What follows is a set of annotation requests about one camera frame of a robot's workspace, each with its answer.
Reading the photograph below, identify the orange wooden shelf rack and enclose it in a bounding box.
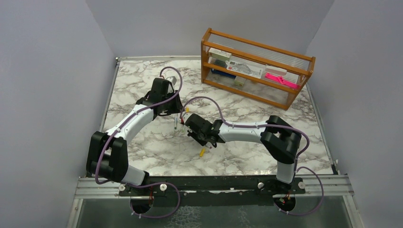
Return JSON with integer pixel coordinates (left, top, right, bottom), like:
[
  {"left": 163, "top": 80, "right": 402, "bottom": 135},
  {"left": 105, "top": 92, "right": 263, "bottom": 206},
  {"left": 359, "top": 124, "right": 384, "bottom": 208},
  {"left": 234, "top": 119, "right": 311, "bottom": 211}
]
[{"left": 201, "top": 28, "right": 316, "bottom": 110}]

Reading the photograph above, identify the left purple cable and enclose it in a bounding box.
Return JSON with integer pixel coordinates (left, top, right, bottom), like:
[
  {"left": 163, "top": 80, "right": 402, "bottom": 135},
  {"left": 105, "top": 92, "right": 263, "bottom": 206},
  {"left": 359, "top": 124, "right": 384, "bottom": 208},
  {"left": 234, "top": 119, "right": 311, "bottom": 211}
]
[{"left": 95, "top": 66, "right": 184, "bottom": 219}]

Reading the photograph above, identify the aluminium frame rail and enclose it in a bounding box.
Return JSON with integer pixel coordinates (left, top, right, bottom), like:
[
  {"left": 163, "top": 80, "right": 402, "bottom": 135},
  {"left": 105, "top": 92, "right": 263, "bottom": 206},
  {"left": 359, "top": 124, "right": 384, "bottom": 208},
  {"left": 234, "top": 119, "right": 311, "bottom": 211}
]
[{"left": 74, "top": 175, "right": 355, "bottom": 200}]

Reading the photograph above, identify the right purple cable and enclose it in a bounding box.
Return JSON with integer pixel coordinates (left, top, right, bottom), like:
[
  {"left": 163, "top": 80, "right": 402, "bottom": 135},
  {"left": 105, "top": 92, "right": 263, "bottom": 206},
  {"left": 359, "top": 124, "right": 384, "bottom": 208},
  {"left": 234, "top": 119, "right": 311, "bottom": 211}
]
[{"left": 179, "top": 96, "right": 325, "bottom": 218}]

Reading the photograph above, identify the pink plastic tool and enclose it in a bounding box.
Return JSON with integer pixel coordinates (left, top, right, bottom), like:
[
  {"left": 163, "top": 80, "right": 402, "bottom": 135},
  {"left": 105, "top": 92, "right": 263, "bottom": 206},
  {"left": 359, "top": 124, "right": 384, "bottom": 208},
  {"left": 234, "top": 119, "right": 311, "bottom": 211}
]
[{"left": 265, "top": 73, "right": 299, "bottom": 89}]

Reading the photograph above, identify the small white box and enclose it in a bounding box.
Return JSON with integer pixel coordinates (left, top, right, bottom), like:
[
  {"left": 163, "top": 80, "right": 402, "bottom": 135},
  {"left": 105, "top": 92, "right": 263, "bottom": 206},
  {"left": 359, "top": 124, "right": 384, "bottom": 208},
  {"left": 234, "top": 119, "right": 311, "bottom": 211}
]
[{"left": 234, "top": 76, "right": 246, "bottom": 87}]

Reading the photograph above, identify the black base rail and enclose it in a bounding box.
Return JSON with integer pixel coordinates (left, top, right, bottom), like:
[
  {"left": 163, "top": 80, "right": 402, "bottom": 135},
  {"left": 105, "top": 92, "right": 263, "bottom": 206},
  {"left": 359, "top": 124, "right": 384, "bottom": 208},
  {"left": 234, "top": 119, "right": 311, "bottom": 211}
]
[{"left": 119, "top": 175, "right": 306, "bottom": 207}]

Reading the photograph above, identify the white green box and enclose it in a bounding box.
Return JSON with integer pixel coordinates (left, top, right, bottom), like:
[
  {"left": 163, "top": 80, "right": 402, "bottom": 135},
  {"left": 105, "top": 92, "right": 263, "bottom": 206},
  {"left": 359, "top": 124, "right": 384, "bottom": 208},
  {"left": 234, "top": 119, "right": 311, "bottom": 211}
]
[{"left": 208, "top": 47, "right": 232, "bottom": 62}]

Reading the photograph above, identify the blue flat box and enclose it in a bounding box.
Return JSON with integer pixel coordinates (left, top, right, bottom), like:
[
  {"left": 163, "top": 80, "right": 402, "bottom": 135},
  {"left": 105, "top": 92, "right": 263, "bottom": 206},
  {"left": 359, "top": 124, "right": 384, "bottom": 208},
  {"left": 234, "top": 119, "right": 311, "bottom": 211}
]
[{"left": 211, "top": 69, "right": 236, "bottom": 79}]

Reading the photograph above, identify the white printed card package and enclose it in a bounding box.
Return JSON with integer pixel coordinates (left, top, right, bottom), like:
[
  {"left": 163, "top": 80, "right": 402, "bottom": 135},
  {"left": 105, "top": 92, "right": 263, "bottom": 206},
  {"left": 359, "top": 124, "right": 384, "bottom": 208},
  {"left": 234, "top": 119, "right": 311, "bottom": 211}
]
[{"left": 226, "top": 61, "right": 263, "bottom": 78}]

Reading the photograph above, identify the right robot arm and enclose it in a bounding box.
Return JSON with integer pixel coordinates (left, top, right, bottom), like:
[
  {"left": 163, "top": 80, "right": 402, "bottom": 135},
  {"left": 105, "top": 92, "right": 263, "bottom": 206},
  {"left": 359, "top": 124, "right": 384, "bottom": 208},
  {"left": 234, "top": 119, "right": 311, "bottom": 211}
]
[{"left": 181, "top": 114, "right": 302, "bottom": 193}]

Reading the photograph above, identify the purple cable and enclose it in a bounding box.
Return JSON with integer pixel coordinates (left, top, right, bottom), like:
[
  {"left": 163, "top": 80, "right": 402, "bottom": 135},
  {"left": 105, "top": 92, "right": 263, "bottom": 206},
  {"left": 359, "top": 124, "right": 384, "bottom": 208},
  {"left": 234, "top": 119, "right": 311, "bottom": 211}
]
[
  {"left": 95, "top": 66, "right": 184, "bottom": 219},
  {"left": 179, "top": 96, "right": 325, "bottom": 218}
]

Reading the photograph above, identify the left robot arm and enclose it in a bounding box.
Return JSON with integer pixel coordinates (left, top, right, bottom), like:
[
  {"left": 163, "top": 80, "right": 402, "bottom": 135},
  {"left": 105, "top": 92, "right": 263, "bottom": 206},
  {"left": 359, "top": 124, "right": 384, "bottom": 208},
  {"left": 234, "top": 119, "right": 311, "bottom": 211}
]
[{"left": 86, "top": 76, "right": 182, "bottom": 195}]

